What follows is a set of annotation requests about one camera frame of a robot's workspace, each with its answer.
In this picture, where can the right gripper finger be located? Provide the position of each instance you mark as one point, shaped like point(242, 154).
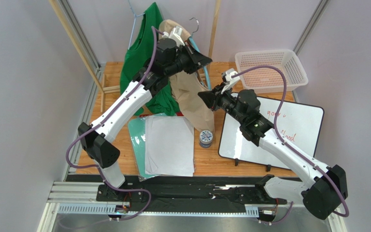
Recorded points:
point(209, 98)
point(220, 89)

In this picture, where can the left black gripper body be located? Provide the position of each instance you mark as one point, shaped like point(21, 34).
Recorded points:
point(185, 59)

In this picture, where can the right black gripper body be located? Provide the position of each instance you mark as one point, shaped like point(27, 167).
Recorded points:
point(218, 101)

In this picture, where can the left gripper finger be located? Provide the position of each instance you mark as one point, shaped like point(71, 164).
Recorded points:
point(196, 55)
point(200, 64)

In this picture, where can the light blue hanger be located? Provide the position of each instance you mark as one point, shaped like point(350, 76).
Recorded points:
point(205, 70)

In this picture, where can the beige t shirt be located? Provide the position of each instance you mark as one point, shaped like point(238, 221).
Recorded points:
point(184, 89)

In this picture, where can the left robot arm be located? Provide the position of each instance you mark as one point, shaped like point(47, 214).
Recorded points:
point(167, 59)

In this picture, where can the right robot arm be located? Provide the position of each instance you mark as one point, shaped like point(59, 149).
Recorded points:
point(322, 190)

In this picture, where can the green t shirt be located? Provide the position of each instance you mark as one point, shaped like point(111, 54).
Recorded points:
point(139, 54)

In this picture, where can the small round tin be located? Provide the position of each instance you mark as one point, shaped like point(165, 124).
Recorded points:
point(206, 138)

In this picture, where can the white plastic basket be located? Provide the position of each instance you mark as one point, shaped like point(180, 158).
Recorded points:
point(267, 80)

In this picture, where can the white paper stack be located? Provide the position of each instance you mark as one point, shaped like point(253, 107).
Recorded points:
point(169, 146)

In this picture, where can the teal plastic folder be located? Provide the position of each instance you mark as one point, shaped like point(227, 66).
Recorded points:
point(136, 128)

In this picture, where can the white whiteboard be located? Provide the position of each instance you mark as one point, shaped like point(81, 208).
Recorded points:
point(297, 123)

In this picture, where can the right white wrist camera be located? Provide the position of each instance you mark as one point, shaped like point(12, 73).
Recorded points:
point(230, 79)

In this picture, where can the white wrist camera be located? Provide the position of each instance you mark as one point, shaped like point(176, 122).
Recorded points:
point(230, 79)
point(179, 35)

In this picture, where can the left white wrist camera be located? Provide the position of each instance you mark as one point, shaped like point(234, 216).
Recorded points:
point(179, 35)

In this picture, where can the blue wire hanger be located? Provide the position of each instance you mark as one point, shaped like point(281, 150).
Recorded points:
point(135, 17)

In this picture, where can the wooden clothes rack frame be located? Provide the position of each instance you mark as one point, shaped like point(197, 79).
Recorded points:
point(68, 19)

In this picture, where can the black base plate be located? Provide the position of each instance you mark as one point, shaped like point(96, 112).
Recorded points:
point(207, 194)

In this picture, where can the aluminium frame rail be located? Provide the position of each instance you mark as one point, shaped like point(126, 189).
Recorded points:
point(78, 209)

